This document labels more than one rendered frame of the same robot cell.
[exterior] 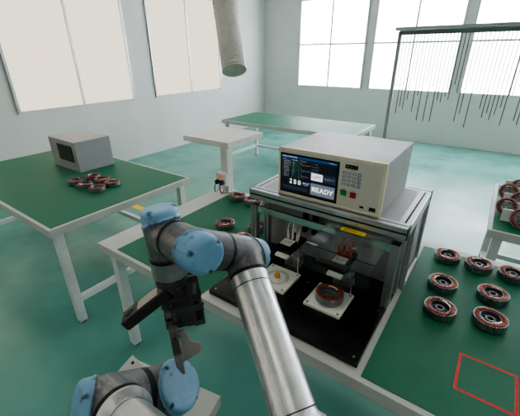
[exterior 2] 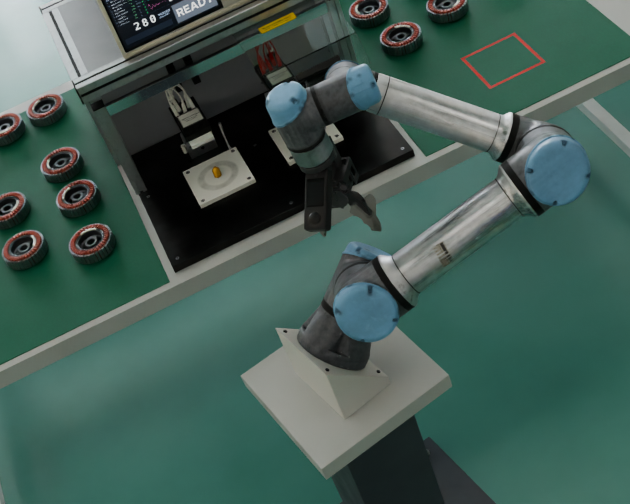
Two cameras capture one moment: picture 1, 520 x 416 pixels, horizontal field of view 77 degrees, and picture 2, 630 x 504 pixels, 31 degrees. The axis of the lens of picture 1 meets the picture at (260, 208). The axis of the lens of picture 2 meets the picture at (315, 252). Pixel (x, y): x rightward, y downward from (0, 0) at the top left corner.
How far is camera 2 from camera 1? 1.73 m
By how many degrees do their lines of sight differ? 40
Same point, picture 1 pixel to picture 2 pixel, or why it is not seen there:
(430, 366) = (458, 92)
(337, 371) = (404, 175)
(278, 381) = (474, 118)
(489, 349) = (475, 33)
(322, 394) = not seen: hidden behind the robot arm
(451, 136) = not seen: outside the picture
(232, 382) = (235, 417)
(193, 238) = (362, 74)
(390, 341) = not seen: hidden behind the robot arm
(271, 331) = (438, 99)
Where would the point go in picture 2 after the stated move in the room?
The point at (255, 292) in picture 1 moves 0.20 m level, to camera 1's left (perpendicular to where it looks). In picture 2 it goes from (401, 88) to (346, 161)
